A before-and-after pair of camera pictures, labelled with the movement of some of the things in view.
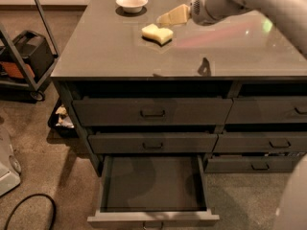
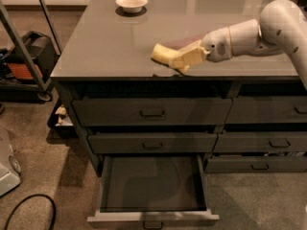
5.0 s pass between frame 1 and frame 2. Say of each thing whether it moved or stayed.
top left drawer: stayed
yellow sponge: moved
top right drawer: stayed
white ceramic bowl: stayed
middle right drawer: stayed
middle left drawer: stayed
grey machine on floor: stayed
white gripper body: moved
